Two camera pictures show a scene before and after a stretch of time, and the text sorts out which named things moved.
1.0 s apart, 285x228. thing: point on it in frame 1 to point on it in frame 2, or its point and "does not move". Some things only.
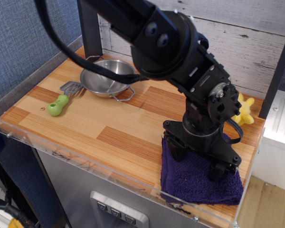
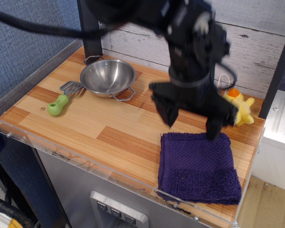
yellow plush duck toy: x=244 y=116 does not move
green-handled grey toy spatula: x=54 y=109 does not move
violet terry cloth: x=187 y=181 does not move
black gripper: x=211 y=148 to x=202 y=99
